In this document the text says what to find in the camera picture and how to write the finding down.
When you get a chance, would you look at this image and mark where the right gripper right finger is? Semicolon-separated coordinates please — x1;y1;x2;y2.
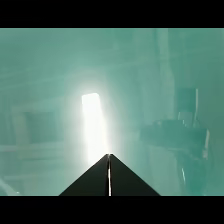
109;153;161;197

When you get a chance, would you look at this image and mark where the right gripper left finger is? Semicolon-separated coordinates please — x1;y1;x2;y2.
59;153;109;197

